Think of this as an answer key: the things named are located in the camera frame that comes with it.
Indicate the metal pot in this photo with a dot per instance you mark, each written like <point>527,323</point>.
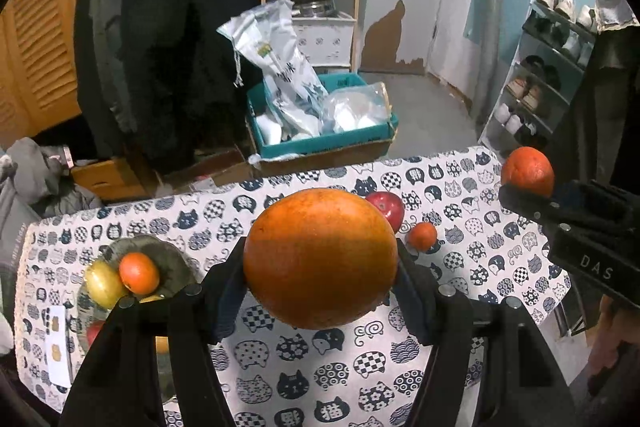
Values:
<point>315,7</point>

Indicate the white drawer cabinet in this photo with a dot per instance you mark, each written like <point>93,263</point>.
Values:
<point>325,42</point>

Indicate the group of shoes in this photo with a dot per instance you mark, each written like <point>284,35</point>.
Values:
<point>562,7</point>

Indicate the large orange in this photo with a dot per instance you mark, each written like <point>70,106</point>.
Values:
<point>320,257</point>

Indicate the clear plastic bag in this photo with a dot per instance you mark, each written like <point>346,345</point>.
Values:
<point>355,107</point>

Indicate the white patterned plastic bag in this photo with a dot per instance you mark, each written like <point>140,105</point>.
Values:
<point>285,72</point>

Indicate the small tangerine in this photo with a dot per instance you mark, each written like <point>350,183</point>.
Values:
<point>423,236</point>

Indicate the grey pipe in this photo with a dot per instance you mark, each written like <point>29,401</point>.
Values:
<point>487,7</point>

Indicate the white door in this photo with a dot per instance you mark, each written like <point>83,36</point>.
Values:
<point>455,7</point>

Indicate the white phone with stickers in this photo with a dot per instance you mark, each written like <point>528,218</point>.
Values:
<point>55,337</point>

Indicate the black coat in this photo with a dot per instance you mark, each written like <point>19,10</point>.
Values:
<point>175,32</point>

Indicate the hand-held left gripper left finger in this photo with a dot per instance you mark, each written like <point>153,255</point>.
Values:
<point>230,297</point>

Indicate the wooden box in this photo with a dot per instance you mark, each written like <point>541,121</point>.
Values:
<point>110,179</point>

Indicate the cat print tablecloth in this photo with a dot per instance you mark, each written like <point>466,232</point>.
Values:
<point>300,357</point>

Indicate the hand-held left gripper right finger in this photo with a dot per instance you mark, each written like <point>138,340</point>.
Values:
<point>415,302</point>

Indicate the wooden louvered door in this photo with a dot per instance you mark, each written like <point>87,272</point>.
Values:
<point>40,32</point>

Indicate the person's right hand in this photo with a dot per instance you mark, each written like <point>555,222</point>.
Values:
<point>617,337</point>

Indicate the yellow pear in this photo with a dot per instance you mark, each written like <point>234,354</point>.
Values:
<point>102,284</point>

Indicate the grey hooded jacket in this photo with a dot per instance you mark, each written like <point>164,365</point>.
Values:
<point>25,187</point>

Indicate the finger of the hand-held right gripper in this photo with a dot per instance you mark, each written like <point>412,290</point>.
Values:
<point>572,194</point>
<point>530,204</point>

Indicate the grey shoe rack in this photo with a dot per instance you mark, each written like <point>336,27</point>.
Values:
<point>522,32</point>

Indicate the green patterned glass plate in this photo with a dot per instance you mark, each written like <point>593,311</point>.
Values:
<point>165,252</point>

